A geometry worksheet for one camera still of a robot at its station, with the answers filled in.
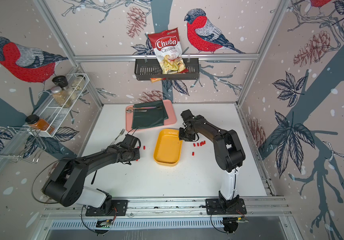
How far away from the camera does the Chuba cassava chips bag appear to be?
2.73 feet

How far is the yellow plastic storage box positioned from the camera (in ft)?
2.87

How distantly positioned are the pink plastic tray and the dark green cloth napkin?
0.04 ft

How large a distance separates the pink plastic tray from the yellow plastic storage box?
0.30 ft

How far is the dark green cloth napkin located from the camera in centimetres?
109

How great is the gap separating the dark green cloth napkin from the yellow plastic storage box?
0.11 m

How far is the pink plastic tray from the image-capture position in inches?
42.8
